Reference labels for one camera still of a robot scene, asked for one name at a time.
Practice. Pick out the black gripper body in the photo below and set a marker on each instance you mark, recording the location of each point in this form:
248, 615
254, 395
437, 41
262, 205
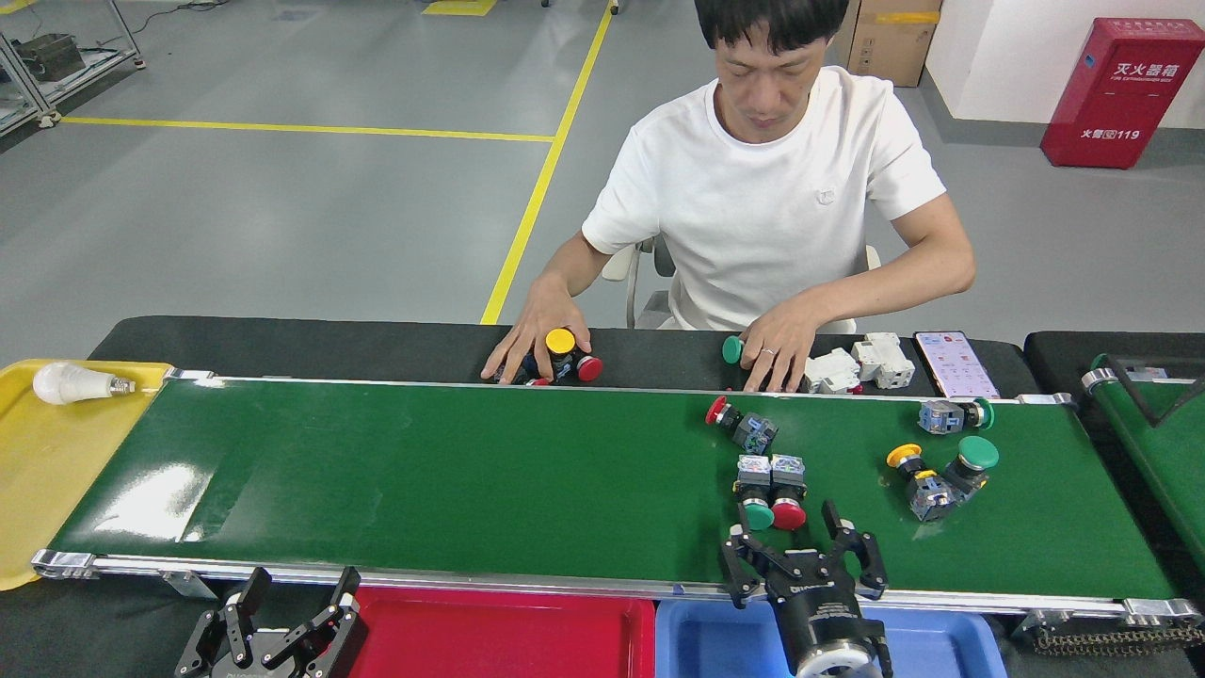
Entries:
824, 607
273, 661

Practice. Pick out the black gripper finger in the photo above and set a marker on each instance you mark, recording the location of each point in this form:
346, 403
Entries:
753, 570
334, 640
866, 565
221, 645

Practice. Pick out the yellow push button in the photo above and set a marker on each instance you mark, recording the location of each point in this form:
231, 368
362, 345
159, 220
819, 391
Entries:
561, 340
932, 496

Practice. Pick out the small green push button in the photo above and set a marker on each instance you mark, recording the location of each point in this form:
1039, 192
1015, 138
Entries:
939, 417

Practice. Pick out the white circuit breaker red lever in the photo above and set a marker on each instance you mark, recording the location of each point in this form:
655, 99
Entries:
833, 372

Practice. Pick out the smartphone with lit screen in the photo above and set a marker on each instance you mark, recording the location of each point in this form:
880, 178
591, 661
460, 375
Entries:
955, 365

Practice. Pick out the person's right forearm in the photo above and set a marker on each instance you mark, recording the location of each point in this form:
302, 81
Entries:
574, 268

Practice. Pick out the person's left forearm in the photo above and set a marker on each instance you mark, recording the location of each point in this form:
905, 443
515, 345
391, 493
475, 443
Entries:
885, 287

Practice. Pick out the green conveyor belt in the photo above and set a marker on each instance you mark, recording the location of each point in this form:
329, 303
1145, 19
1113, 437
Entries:
1163, 461
471, 471

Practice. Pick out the yellow plastic tray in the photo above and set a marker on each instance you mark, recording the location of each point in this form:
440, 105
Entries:
47, 471

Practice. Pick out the person's left hand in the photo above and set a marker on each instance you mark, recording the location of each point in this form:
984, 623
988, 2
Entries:
781, 344

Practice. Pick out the person's right hand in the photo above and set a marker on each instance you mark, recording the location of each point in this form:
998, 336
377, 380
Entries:
541, 311

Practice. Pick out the blue plastic bin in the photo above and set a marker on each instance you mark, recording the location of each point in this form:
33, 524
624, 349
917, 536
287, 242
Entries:
941, 650

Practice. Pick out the red plastic bin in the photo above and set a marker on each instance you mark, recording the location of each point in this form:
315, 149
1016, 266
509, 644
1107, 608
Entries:
499, 640

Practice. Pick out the white light bulb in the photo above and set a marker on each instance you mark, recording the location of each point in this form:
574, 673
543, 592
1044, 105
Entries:
66, 383

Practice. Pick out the black guide bar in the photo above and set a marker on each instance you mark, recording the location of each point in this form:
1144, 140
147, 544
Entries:
1160, 420

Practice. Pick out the grey office chair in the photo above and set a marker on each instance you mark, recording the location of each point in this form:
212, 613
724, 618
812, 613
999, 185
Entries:
614, 266

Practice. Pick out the person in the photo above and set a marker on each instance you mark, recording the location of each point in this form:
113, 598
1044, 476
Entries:
763, 207

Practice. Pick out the brown cardboard box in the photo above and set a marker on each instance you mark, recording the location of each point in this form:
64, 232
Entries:
890, 47

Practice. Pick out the red fire extinguisher box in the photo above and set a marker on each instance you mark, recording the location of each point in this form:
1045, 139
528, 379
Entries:
1120, 94

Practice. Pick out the metal rack on casters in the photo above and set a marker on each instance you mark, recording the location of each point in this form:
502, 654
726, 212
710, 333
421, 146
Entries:
99, 61

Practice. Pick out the black device on rack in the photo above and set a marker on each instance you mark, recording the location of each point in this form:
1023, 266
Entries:
52, 56

